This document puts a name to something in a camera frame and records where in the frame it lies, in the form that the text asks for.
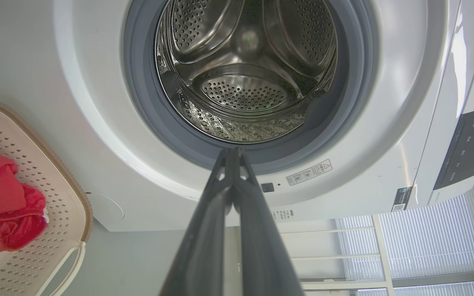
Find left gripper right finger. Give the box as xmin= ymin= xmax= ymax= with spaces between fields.
xmin=231 ymin=147 xmax=305 ymax=296

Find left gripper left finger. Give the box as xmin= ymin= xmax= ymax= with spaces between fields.
xmin=160 ymin=148 xmax=242 ymax=296

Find red garment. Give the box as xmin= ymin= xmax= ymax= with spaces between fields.
xmin=0 ymin=145 xmax=49 ymax=270

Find stainless steel washing machine drum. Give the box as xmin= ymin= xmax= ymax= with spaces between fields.
xmin=155 ymin=0 xmax=338 ymax=143

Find cream perforated laundry basket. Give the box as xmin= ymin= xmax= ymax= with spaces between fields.
xmin=0 ymin=95 xmax=93 ymax=296

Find dark grey appliance control panel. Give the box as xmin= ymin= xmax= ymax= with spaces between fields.
xmin=433 ymin=103 xmax=474 ymax=190

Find grey warning sticker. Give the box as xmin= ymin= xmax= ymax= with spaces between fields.
xmin=286 ymin=159 xmax=333 ymax=186

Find round drain filter cover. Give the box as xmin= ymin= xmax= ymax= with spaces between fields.
xmin=86 ymin=192 xmax=125 ymax=221

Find grey rubber door gasket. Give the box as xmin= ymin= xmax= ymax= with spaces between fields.
xmin=123 ymin=0 xmax=379 ymax=175

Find dark product sticker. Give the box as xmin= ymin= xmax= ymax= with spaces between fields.
xmin=391 ymin=187 xmax=414 ymax=212

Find white window blinds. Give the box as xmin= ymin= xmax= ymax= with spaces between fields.
xmin=336 ymin=171 xmax=474 ymax=296

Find white front-load washing machine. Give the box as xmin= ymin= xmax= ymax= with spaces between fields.
xmin=0 ymin=0 xmax=474 ymax=233

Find white metal frame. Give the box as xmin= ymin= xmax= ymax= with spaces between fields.
xmin=278 ymin=214 xmax=395 ymax=296

